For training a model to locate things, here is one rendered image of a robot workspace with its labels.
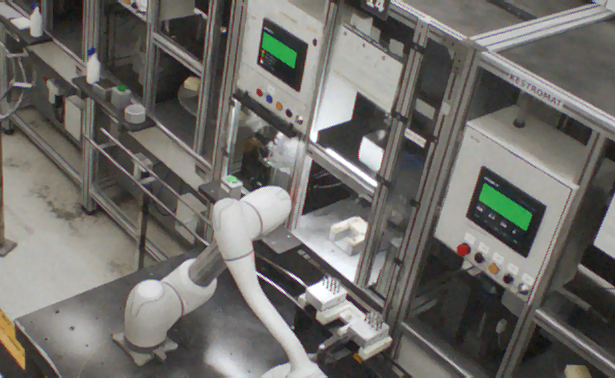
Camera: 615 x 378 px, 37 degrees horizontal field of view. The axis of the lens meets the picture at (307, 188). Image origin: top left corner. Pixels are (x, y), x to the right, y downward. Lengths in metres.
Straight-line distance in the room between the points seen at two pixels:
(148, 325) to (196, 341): 0.27
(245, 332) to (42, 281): 1.52
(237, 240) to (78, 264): 2.12
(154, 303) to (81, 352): 0.35
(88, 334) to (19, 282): 1.32
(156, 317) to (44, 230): 1.91
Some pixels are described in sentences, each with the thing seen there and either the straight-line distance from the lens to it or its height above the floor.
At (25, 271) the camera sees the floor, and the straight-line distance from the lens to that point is 4.88.
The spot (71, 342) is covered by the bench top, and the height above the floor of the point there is 0.68.
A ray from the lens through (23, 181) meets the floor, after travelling 5.53.
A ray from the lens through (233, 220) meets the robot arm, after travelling 2.89.
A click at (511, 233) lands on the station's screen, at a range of 2.93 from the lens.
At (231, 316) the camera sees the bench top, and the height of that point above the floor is 0.68.
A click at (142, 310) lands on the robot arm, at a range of 3.32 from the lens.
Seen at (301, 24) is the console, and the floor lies 1.79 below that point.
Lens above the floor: 3.14
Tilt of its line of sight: 33 degrees down
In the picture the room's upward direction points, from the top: 11 degrees clockwise
